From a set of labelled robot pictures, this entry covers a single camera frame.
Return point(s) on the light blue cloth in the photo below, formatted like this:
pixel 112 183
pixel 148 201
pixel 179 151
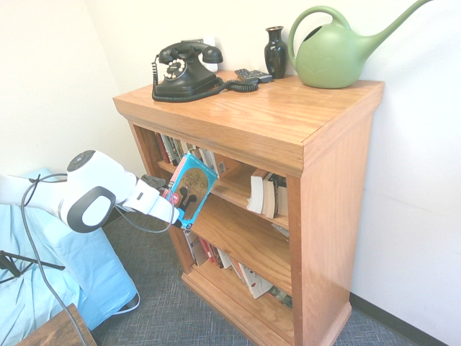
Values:
pixel 90 281

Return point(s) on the orange book with barcode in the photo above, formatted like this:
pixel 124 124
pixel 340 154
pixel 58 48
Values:
pixel 228 165

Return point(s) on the small wooden table corner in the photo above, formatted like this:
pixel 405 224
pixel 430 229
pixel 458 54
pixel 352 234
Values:
pixel 61 329

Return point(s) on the wooden bookshelf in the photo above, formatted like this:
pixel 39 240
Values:
pixel 324 180

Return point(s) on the white and dark spine book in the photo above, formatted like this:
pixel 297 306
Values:
pixel 169 149

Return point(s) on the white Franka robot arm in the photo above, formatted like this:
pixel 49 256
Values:
pixel 97 187

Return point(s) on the green plastic watering can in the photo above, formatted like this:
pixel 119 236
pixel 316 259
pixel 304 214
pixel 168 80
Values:
pixel 327 57

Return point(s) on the grey cover book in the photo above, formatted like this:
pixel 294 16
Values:
pixel 197 153

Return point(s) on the tan-paged book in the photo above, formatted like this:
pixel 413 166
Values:
pixel 270 198

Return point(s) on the white cover book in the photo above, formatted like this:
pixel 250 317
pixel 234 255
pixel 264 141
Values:
pixel 187 147

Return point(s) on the black tripod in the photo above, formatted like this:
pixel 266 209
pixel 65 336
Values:
pixel 32 261

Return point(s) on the thin orange book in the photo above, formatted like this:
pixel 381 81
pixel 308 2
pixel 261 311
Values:
pixel 237 270

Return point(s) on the teal paperback book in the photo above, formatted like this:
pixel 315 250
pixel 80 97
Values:
pixel 194 191

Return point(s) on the black rotary telephone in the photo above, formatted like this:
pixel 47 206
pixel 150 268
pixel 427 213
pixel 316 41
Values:
pixel 187 77

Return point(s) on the black telephone handset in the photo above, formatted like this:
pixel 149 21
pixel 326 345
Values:
pixel 191 48

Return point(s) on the white and grey book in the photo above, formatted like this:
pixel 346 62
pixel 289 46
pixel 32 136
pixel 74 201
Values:
pixel 194 248

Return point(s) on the black glossy vase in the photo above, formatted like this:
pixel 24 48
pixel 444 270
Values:
pixel 275 54

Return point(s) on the dark red spine book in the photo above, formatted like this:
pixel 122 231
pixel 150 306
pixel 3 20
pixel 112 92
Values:
pixel 162 147

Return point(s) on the black remote control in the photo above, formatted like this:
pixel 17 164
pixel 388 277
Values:
pixel 262 75
pixel 246 75

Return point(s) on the grey magazine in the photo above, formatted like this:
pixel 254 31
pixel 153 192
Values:
pixel 282 230

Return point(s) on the white book with red print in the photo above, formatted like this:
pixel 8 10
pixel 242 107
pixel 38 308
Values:
pixel 255 283

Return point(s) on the dark flat book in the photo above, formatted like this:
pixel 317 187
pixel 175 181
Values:
pixel 282 297

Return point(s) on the thick white-paged book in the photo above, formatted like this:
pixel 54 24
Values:
pixel 256 192

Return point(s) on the white wall plate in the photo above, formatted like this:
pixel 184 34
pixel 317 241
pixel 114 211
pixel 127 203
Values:
pixel 211 40

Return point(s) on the plain white book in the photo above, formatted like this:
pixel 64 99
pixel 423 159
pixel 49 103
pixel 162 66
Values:
pixel 225 260

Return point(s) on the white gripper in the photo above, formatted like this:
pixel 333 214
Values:
pixel 151 205

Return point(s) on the dark cover book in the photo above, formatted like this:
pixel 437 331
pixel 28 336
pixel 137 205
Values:
pixel 282 198

